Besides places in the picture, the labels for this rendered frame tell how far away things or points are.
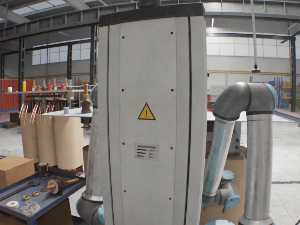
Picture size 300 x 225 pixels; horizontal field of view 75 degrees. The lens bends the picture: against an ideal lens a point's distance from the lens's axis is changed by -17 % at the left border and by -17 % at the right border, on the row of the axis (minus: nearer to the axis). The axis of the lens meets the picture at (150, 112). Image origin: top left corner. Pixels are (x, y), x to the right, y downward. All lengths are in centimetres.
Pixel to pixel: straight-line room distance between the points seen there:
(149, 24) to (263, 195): 75
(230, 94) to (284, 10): 969
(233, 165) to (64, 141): 292
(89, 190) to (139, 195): 45
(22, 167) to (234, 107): 175
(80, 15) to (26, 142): 810
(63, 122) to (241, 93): 328
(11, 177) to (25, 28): 1171
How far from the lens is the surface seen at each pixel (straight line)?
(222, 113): 88
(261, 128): 91
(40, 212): 132
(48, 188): 145
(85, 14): 1132
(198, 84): 63
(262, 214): 99
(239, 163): 158
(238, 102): 88
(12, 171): 201
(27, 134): 442
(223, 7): 1001
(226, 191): 124
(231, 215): 174
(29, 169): 217
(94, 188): 115
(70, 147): 393
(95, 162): 112
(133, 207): 80
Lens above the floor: 153
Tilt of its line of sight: 6 degrees down
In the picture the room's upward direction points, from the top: straight up
